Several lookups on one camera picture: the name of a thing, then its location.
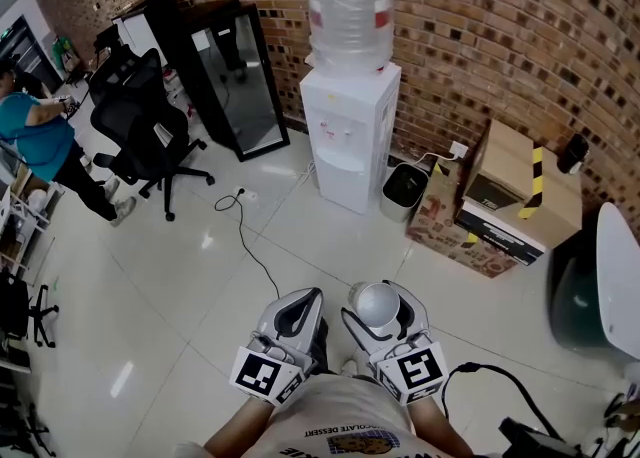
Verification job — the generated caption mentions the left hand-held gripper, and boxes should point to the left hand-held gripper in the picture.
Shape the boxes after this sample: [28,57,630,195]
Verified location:
[228,287,325,407]

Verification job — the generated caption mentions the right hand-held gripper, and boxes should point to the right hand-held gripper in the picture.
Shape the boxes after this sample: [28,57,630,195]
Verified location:
[341,279,449,406]

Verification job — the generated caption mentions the white paper cup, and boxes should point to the white paper cup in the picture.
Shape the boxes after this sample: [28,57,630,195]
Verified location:
[347,281,402,331]

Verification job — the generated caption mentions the person's right forearm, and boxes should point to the person's right forearm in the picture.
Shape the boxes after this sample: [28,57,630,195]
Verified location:
[407,388,476,458]

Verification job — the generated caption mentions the person's left forearm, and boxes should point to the person's left forearm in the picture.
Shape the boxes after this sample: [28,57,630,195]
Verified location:
[202,395,276,452]

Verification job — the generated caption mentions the white water dispenser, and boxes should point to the white water dispenser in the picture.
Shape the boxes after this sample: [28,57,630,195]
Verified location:
[298,63,403,216]

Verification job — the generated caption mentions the clear large water jug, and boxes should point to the clear large water jug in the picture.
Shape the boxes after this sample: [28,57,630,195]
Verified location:
[298,0,400,78]

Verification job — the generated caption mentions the person's beige printed shirt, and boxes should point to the person's beige printed shirt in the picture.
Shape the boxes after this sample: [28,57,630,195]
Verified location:
[174,373,476,458]

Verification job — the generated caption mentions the printed brown carton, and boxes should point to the printed brown carton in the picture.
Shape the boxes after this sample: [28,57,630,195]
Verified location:
[404,161,521,280]

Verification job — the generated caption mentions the black and white flat box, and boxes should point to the black and white flat box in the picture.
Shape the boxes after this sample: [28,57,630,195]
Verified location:
[453,199,547,267]

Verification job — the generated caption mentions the black grey device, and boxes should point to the black grey device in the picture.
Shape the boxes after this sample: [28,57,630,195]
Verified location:
[497,415,601,458]

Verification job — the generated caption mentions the dark green rounded chair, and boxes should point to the dark green rounded chair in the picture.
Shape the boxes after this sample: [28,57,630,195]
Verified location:
[549,233,631,362]

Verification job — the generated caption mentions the brown box with black side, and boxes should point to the brown box with black side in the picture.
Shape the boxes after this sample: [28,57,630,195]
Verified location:
[462,118,536,212]

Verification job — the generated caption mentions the brown box with striped tape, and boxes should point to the brown box with striped tape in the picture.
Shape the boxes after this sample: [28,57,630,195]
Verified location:
[517,143,585,251]

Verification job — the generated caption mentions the black mesh office chair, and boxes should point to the black mesh office chair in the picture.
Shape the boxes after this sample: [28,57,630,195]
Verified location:
[88,47,216,223]

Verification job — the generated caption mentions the black chair base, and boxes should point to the black chair base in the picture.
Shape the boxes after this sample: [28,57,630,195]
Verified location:
[0,270,61,350]

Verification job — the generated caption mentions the black cylindrical bottle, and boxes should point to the black cylindrical bottle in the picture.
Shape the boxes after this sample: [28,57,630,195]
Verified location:
[557,132,591,176]

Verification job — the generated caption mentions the black cabinet with white panel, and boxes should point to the black cabinet with white panel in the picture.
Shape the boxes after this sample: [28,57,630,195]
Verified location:
[110,0,186,72]

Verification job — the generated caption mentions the thick black cable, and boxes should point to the thick black cable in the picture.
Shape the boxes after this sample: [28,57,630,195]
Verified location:
[440,361,564,442]

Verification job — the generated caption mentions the thin black cable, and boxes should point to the thin black cable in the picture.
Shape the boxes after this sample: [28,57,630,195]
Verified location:
[213,189,282,300]

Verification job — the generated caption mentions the white power cable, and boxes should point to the white power cable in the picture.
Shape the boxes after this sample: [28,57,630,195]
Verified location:
[254,158,319,197]

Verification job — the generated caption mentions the white socket cable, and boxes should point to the white socket cable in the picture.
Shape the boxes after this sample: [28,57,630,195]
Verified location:
[417,150,459,167]

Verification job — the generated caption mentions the pile of tools and cables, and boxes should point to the pile of tools and cables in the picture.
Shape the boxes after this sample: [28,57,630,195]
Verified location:
[602,380,640,458]

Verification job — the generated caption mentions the white wire rack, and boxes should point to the white wire rack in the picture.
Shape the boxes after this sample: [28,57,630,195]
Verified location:
[0,165,66,277]

